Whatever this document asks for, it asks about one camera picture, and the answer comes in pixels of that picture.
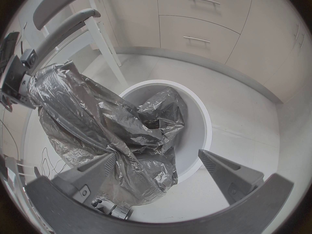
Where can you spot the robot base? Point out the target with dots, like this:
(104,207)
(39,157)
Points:
(12,177)

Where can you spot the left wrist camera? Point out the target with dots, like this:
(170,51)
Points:
(30,57)

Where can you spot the grey padded white chair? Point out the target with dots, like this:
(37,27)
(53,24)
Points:
(70,21)

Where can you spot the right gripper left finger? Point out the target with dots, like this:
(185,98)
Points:
(92,177)

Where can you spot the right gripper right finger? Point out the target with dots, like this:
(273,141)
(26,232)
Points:
(231,179)

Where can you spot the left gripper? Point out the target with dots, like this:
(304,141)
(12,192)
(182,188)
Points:
(13,79)

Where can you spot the white trash bin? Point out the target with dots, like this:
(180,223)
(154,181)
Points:
(197,121)

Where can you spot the beige cabinet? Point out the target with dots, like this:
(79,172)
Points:
(195,25)

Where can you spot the black plastic bag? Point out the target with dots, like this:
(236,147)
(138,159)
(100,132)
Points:
(80,101)

